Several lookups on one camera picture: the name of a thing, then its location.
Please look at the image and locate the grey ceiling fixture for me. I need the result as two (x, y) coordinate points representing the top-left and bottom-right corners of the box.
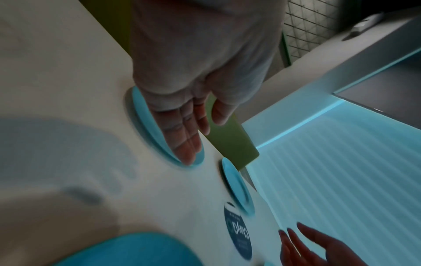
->
(342, 11), (385, 42)

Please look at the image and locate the pale window blind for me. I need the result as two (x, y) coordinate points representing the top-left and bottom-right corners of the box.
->
(243, 85), (421, 266)

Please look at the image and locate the white table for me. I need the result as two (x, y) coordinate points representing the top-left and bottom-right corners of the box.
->
(0, 0), (287, 266)

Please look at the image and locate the wire mesh panel green frame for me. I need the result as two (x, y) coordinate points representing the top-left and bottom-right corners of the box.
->
(281, 0), (340, 62)

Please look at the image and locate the person's right hand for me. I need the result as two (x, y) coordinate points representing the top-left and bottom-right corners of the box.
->
(278, 222), (363, 266)

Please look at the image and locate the person's left hand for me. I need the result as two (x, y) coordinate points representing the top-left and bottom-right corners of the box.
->
(129, 0), (284, 166)

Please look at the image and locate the green upholstered bench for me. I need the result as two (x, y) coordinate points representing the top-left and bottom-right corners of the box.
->
(78, 0), (261, 171)

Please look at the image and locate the round purple sticker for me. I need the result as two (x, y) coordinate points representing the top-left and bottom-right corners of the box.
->
(223, 202), (253, 261)

